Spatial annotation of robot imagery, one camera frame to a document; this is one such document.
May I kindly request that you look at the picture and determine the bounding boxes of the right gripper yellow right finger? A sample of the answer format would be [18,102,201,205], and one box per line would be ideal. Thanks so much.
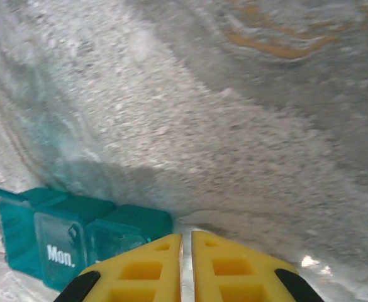
[191,230,325,302]

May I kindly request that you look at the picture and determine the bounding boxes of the teal weekly pill organizer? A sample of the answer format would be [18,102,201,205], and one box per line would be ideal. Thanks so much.
[0,184,174,292]

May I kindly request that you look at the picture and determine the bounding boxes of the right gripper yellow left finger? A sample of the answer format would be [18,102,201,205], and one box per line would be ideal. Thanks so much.
[53,233,184,302]

